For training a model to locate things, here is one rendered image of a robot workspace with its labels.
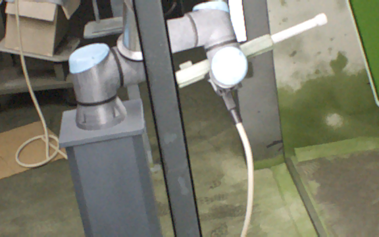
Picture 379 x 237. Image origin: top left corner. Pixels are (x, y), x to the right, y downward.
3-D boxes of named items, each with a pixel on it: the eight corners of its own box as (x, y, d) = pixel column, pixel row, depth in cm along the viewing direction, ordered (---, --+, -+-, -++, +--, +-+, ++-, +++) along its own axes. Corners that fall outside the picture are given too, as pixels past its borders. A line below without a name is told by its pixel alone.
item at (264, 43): (201, 139, 246) (171, 68, 247) (201, 139, 251) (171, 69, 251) (352, 76, 248) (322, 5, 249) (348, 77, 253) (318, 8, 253)
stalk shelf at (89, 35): (154, 14, 383) (154, 10, 383) (156, 27, 363) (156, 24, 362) (88, 25, 383) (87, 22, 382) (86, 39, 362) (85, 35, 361)
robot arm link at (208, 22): (189, 4, 213) (204, 51, 213) (230, -6, 217) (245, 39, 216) (180, 14, 222) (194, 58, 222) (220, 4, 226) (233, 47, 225)
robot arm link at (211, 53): (241, 39, 214) (253, 76, 213) (237, 47, 226) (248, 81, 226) (206, 50, 213) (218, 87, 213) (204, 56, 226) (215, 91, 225)
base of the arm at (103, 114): (75, 133, 300) (69, 108, 296) (77, 114, 318) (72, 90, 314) (127, 124, 300) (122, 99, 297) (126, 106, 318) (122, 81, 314)
